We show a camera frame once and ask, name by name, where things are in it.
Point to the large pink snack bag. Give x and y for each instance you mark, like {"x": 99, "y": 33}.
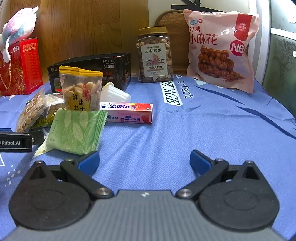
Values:
{"x": 219, "y": 58}

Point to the red gift box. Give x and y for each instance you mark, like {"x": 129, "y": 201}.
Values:
{"x": 25, "y": 69}

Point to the wicker chair back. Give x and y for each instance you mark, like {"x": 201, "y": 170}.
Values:
{"x": 178, "y": 46}

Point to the yellow-topped peanut packet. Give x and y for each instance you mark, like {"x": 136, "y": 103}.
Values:
{"x": 78, "y": 92}

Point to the wooden wall board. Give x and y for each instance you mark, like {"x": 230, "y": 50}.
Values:
{"x": 92, "y": 27}

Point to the cream yellow snack packet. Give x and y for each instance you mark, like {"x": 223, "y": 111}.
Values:
{"x": 40, "y": 149}

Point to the green leaf print packet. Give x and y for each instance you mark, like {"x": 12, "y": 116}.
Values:
{"x": 74, "y": 132}

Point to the black cardboard box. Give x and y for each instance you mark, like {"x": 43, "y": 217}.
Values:
{"x": 113, "y": 69}

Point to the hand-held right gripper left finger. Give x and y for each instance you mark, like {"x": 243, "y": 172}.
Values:
{"x": 89, "y": 162}

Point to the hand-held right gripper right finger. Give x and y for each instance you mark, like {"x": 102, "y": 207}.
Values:
{"x": 199, "y": 160}

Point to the clear pumpkin seed packet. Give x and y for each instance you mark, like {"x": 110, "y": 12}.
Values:
{"x": 29, "y": 111}

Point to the clear brown snack packet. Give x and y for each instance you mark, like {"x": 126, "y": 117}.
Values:
{"x": 55, "y": 106}

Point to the pink blue plush toy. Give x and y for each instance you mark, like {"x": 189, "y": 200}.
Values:
{"x": 20, "y": 25}

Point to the frosted glass door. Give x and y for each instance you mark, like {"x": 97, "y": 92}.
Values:
{"x": 282, "y": 58}

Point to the white jelly cup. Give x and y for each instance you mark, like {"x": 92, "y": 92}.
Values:
{"x": 113, "y": 93}

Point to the black tape cross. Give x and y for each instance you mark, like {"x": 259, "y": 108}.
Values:
{"x": 181, "y": 7}

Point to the clear nut jar gold lid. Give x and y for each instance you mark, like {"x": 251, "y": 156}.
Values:
{"x": 153, "y": 46}

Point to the pink candy box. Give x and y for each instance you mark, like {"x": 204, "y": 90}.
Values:
{"x": 129, "y": 113}

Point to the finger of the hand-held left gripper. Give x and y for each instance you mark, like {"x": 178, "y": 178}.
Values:
{"x": 38, "y": 138}

